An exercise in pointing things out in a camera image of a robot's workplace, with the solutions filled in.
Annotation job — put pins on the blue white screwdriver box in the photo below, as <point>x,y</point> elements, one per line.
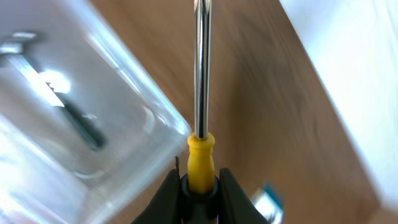
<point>268,204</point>

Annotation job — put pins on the clear plastic container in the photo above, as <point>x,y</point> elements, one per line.
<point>48,174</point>

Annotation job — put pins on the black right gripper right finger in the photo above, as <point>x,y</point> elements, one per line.
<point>235,206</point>

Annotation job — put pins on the small hammer black handle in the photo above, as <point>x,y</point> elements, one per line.
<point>52,88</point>

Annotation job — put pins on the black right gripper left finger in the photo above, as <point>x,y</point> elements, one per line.
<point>163,208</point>

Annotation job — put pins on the black yellow screwdriver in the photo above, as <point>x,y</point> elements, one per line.
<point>199,184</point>

